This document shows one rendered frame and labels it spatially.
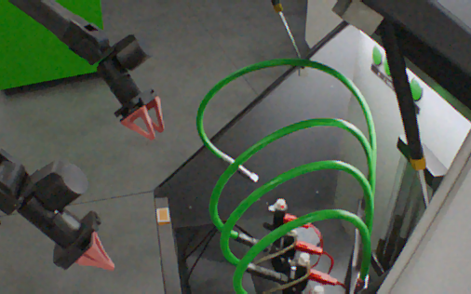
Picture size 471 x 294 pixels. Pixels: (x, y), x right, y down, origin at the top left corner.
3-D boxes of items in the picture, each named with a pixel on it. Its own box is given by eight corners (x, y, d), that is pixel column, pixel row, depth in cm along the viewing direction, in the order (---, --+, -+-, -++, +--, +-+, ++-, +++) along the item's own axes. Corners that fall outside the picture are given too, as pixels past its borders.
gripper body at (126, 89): (156, 92, 110) (139, 66, 108) (137, 105, 101) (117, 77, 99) (138, 106, 112) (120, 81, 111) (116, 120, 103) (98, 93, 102)
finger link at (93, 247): (124, 269, 81) (84, 238, 77) (96, 294, 81) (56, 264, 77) (121, 250, 88) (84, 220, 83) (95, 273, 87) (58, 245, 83)
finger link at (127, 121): (172, 125, 109) (149, 91, 107) (160, 135, 102) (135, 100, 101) (152, 138, 112) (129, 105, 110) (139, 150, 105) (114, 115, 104)
